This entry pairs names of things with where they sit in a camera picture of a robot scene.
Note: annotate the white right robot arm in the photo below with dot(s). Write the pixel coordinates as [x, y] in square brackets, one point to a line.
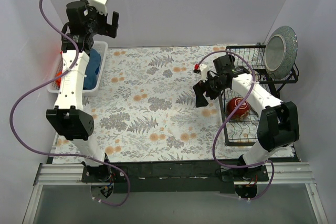
[278, 125]

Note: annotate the floral patterned table cloth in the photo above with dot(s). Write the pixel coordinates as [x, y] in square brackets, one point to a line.
[145, 108]

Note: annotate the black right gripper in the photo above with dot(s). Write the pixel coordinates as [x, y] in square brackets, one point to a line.
[206, 87]

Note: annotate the white plastic basket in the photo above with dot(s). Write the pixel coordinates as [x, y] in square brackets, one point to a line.
[101, 47]

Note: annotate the grey blue rolled shirt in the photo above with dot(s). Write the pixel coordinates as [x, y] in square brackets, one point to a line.
[92, 69]

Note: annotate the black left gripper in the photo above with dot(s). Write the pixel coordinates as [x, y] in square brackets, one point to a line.
[109, 30]

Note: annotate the red bowl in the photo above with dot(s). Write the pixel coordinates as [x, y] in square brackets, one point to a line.
[242, 111]

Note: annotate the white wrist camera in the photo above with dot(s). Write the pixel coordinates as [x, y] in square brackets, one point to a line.
[100, 6]
[202, 70]

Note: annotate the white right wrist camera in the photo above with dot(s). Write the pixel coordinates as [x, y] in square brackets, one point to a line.
[202, 70]

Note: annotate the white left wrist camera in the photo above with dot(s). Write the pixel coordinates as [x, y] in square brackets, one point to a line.
[100, 6]

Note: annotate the aluminium frame rail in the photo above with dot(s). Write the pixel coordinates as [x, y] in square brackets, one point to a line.
[71, 174]

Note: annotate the grey patterned plate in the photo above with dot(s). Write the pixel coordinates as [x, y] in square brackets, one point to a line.
[281, 52]

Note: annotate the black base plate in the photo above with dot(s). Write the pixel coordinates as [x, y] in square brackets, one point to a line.
[186, 176]

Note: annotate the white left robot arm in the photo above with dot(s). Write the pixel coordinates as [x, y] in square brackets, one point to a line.
[85, 19]

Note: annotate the orange t shirt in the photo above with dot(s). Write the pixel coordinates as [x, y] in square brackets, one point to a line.
[58, 80]

